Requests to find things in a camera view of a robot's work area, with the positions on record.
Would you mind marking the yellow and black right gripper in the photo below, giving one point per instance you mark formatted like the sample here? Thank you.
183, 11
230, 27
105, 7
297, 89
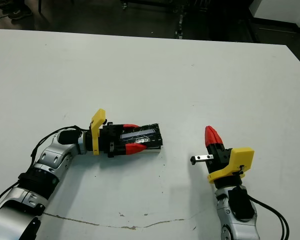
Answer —
237, 162

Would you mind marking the yellow and black left gripper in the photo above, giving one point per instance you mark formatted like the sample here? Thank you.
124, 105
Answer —
110, 140

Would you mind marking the white cabinet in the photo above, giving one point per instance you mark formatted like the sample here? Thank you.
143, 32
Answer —
277, 10

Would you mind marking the person in dark trousers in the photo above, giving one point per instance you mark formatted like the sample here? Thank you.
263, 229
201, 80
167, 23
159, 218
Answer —
20, 13

